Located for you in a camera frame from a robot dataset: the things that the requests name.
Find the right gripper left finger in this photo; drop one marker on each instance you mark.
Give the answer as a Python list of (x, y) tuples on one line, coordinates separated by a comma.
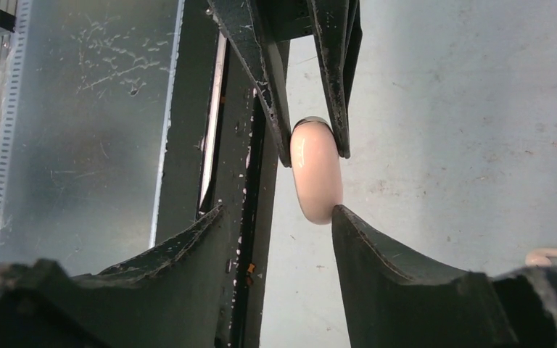
[(115, 298)]

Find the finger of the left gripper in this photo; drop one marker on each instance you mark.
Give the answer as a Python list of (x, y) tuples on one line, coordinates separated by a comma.
[(337, 32), (246, 24)]

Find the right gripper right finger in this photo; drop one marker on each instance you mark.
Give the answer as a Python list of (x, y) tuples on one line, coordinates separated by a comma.
[(394, 296)]

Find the pink earbud charging case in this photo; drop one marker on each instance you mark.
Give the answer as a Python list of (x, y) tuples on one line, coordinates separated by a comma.
[(316, 169)]

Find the white slotted cable duct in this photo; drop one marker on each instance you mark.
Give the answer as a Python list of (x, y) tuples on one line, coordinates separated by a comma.
[(10, 99)]

